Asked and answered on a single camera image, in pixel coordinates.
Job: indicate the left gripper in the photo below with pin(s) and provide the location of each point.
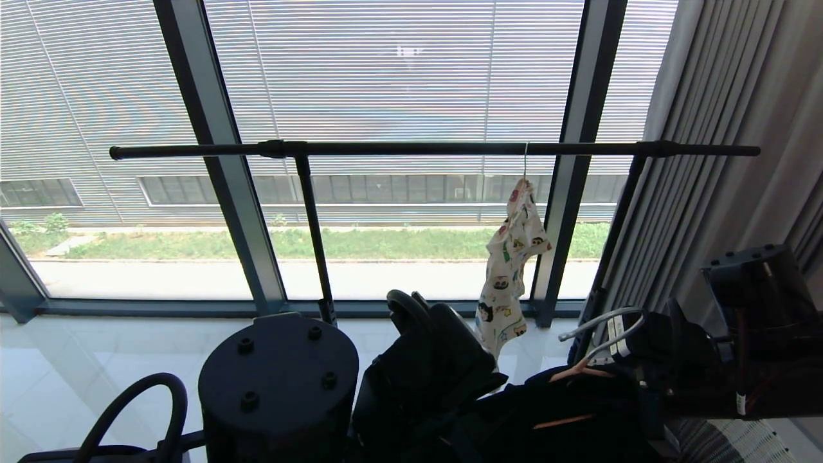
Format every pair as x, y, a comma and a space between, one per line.
411, 405

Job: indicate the cream printed garment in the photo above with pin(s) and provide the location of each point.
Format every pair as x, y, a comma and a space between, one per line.
511, 270

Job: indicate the black garment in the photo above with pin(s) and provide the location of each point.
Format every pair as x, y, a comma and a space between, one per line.
578, 437

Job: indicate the pink clothes hanger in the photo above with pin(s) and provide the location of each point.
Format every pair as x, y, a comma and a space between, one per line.
525, 161
604, 337

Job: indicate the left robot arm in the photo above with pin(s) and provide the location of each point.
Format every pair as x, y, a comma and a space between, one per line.
276, 386

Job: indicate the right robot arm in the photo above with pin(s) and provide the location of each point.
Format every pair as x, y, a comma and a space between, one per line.
765, 334

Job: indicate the black clothes rack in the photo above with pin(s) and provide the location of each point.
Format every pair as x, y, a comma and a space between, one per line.
418, 149

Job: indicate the white laundry basket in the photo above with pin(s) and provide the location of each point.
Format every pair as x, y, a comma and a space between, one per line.
726, 444

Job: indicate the window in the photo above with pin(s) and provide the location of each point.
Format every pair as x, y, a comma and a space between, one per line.
386, 77

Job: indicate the beige curtain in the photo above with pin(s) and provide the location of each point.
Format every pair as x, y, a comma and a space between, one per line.
726, 128

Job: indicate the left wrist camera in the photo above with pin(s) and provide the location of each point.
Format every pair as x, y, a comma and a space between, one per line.
456, 341

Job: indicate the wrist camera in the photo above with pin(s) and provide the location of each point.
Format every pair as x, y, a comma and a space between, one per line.
656, 337
456, 341

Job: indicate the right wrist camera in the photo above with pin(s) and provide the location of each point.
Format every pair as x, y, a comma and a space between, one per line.
656, 337

